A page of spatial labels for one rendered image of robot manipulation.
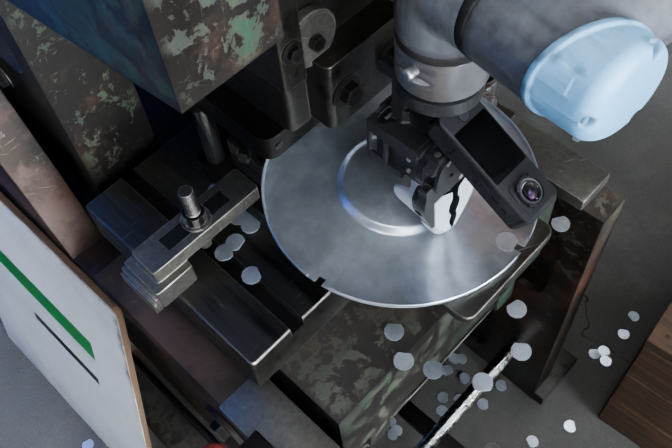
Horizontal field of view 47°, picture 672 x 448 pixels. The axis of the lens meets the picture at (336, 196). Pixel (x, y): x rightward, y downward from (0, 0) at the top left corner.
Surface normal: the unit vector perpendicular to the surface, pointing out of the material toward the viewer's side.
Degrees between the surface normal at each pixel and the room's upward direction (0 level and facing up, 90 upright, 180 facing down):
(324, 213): 2
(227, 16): 90
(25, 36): 90
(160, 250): 0
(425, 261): 2
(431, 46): 89
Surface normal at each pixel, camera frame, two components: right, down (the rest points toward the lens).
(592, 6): 0.08, -0.57
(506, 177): 0.33, -0.27
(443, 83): -0.04, 0.81
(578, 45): -0.42, -0.22
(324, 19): 0.72, 0.54
